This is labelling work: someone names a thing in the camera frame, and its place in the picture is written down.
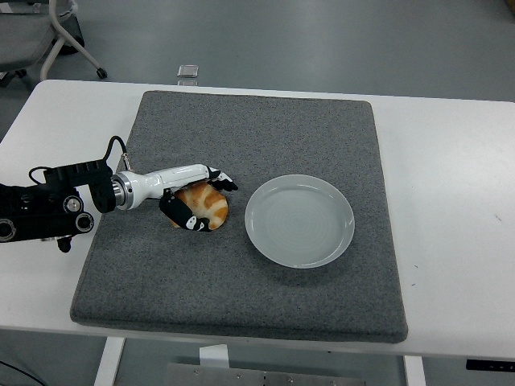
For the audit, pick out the golden croissant bread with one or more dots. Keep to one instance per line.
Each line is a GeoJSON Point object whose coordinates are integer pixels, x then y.
{"type": "Point", "coordinates": [209, 201]}

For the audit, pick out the silver floor socket box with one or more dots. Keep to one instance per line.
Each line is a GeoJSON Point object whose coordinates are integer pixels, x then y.
{"type": "Point", "coordinates": [188, 71]}

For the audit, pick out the white table leg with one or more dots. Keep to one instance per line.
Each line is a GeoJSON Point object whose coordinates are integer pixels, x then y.
{"type": "Point", "coordinates": [108, 362]}
{"type": "Point", "coordinates": [414, 372]}

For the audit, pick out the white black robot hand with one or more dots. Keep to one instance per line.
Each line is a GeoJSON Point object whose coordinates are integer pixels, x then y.
{"type": "Point", "coordinates": [161, 181]}

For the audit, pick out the grey office chair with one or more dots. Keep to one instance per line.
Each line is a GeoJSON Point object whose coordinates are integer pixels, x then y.
{"type": "Point", "coordinates": [20, 40]}

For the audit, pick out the black table control panel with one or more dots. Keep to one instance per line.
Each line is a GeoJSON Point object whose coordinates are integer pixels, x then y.
{"type": "Point", "coordinates": [491, 365]}

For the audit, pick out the grey felt mat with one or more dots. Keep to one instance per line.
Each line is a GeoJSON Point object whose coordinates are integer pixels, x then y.
{"type": "Point", "coordinates": [225, 281]}

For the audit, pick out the white table frame bracket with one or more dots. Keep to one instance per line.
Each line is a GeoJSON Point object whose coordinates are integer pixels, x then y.
{"type": "Point", "coordinates": [214, 356]}

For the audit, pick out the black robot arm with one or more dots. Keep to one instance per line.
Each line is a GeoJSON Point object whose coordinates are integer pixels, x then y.
{"type": "Point", "coordinates": [48, 205]}

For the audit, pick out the grey metal plate with screws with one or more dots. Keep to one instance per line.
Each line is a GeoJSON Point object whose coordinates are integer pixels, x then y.
{"type": "Point", "coordinates": [261, 376]}

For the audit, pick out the pale grey round plate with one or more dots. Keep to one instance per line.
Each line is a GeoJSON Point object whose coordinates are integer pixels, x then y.
{"type": "Point", "coordinates": [299, 221]}

